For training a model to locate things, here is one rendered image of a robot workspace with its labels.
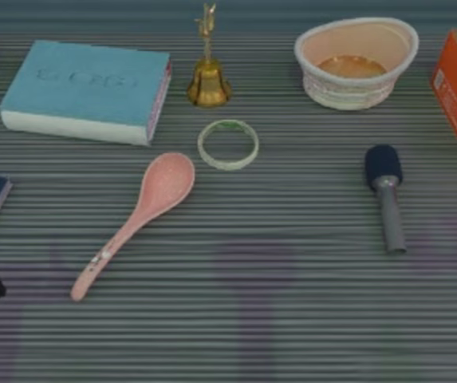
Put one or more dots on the pink ceramic spoon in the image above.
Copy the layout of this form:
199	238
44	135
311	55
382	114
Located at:
164	183

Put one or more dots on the light blue hardcover book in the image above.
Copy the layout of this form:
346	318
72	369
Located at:
80	89

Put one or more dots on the golden hand bell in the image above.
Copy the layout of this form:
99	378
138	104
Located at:
208	81

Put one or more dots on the grey microphone with dark head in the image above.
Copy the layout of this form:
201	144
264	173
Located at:
389	207

